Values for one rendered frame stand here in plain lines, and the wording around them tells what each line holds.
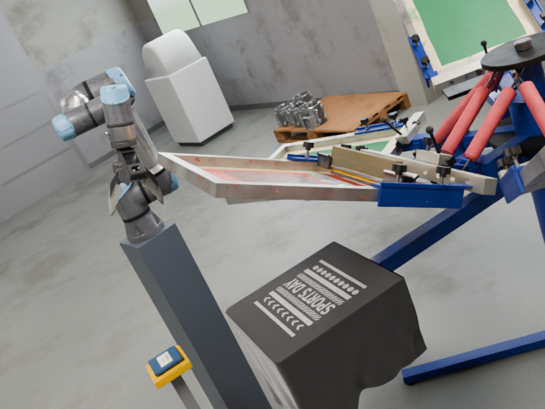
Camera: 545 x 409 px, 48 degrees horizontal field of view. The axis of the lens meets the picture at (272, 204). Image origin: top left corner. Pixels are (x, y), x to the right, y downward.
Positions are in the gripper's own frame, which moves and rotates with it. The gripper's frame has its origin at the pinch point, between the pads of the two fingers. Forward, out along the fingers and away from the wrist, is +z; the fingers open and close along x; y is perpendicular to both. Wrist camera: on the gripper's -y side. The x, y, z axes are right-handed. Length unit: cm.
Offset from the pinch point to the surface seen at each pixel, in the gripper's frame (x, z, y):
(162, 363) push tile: 0, 54, 10
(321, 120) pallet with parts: -267, 52, 386
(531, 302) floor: -186, 99, 36
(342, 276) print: -63, 37, -2
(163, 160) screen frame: -14.5, -8.9, 20.9
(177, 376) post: -3, 58, 6
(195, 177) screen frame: -14.6, -9.0, -13.0
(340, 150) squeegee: -75, -1, 13
